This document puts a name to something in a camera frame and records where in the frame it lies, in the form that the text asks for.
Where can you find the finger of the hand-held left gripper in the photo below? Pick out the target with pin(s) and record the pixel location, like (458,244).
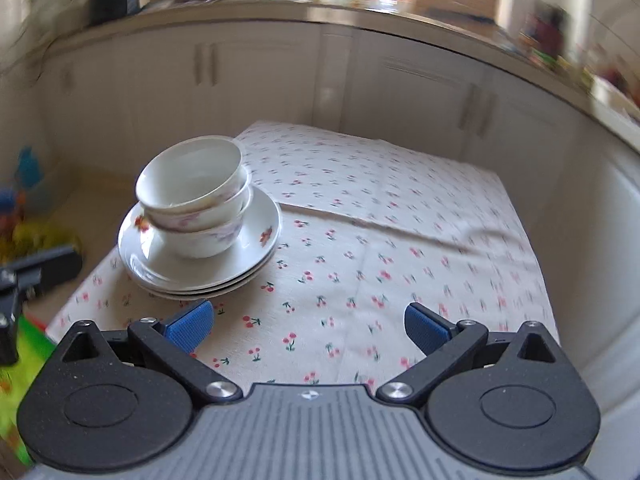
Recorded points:
(50,265)

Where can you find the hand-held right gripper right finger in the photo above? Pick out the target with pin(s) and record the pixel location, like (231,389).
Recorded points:
(425,332)

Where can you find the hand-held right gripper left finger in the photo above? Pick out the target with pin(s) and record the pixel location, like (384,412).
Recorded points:
(192,327)

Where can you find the white plate fruit print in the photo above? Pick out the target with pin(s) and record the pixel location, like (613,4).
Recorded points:
(195,296)
(200,287)
(250,242)

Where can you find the white bowl floral print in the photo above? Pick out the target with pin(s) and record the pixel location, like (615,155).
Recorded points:
(200,245)

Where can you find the yellow plastic bag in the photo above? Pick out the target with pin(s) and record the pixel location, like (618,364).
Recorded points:
(35,240)

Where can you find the green plastic bag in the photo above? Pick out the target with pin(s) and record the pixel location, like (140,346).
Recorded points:
(22,385)

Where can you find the blue plastic item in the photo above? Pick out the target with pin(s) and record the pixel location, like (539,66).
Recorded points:
(29,170)

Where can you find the cherry print tablecloth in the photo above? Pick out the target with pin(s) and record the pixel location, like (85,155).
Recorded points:
(375,200)

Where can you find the white kitchen cabinet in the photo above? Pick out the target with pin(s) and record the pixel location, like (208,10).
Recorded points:
(400,95)

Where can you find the dark red knife block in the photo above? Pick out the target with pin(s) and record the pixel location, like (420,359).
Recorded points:
(545,30)

